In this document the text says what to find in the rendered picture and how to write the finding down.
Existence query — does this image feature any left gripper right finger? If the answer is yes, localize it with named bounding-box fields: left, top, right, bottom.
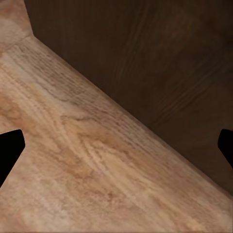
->
left=217, top=129, right=233, bottom=168

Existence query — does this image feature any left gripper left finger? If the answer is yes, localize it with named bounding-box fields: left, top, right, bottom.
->
left=0, top=129, right=25, bottom=187

